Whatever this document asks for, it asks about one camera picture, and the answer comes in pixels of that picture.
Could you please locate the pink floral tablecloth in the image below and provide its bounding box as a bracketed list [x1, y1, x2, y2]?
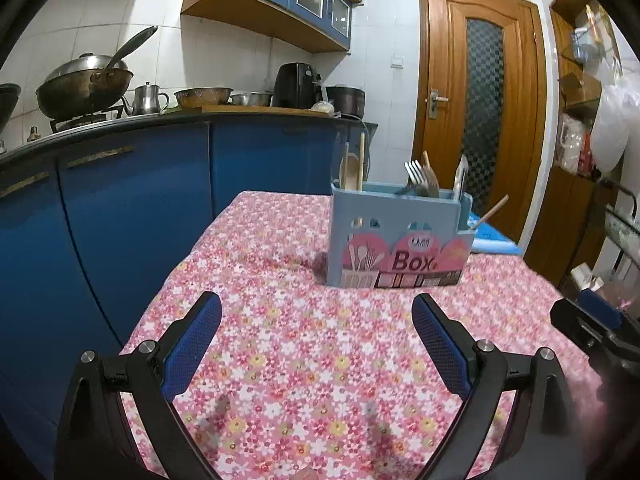
[119, 188, 606, 480]

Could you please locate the steel colander bowl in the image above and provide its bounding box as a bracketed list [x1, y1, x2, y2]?
[175, 87, 232, 110]

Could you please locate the wooden shelf unit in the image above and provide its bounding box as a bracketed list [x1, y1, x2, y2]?
[524, 0, 639, 292]

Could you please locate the blue kitchen counter cabinet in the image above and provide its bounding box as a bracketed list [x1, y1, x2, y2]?
[1, 114, 375, 476]

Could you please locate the wooden door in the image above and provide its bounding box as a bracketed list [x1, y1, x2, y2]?
[413, 0, 547, 240]

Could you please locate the black air fryer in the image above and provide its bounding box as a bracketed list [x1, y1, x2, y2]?
[272, 62, 322, 110]

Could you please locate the large steel fork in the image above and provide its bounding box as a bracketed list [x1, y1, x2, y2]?
[405, 160, 431, 197]

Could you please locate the wok with lid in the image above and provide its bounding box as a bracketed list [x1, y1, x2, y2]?
[36, 26, 157, 122]

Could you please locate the wooden chopstick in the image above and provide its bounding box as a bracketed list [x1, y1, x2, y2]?
[357, 131, 367, 192]
[471, 195, 510, 230]
[340, 141, 349, 188]

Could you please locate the small steel fork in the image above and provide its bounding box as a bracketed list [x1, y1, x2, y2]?
[422, 151, 439, 198]

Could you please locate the blue utensil holder box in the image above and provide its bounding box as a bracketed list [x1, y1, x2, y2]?
[326, 182, 475, 289]

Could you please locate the black rice cooker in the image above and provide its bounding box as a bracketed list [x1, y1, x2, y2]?
[326, 86, 366, 119]

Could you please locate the blue book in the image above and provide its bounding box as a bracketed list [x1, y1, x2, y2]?
[472, 223, 523, 256]

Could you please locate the steel kettle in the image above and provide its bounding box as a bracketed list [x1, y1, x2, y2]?
[122, 81, 170, 116]

